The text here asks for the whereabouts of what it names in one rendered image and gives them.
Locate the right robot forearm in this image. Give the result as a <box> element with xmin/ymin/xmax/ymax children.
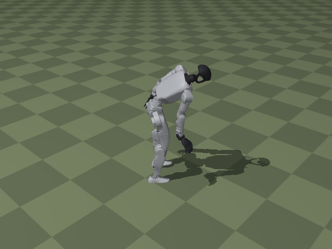
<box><xmin>175</xmin><ymin>115</ymin><xmax>186</xmax><ymax>137</ymax></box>

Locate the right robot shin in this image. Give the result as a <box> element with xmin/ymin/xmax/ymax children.
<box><xmin>153</xmin><ymin>148</ymin><xmax>168</xmax><ymax>179</ymax></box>

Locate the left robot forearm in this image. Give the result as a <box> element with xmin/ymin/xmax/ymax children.
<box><xmin>151</xmin><ymin>79</ymin><xmax>161</xmax><ymax>96</ymax></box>

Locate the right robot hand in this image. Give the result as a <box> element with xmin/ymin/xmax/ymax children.
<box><xmin>176</xmin><ymin>134</ymin><xmax>193</xmax><ymax>153</ymax></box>

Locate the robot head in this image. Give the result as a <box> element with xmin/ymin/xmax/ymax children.
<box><xmin>184</xmin><ymin>65</ymin><xmax>211</xmax><ymax>85</ymax></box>

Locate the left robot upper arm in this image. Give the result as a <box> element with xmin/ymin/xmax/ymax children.
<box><xmin>160</xmin><ymin>65</ymin><xmax>187</xmax><ymax>82</ymax></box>

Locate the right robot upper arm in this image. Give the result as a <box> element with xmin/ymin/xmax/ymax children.
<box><xmin>176</xmin><ymin>89</ymin><xmax>193</xmax><ymax>119</ymax></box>

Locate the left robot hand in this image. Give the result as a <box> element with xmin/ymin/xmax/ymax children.
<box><xmin>144</xmin><ymin>92</ymin><xmax>157</xmax><ymax>108</ymax></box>

